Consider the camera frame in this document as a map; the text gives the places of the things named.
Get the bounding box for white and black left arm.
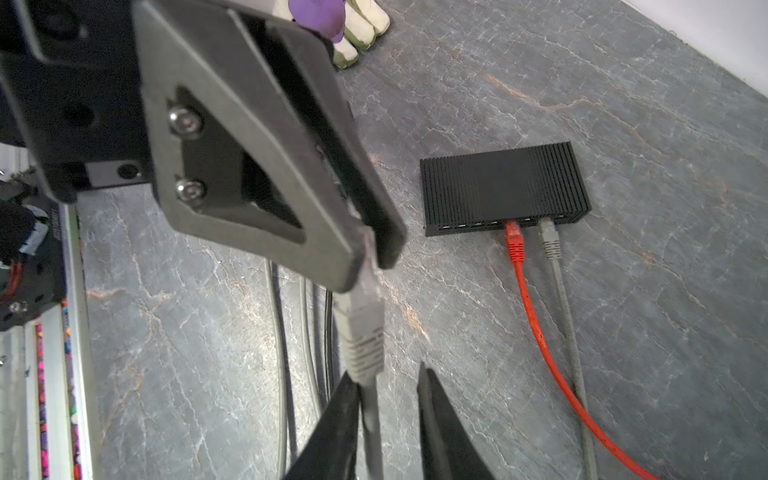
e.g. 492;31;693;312
1;1;407;329

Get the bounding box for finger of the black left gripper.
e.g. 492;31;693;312
132;1;365;293
241;12;407;269

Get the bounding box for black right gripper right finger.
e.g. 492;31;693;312
417;362;494;480

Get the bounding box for red ethernet cable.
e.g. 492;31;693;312
503;219;661;480

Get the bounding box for black ribbed network switch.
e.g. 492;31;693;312
420;142;591;237

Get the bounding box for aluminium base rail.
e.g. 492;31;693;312
1;145;104;479

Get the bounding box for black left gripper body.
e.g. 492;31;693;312
1;1;154;203

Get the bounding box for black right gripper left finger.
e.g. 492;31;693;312
284;373;360;480

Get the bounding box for purple trowel with pink handle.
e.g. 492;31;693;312
288;0;346;43

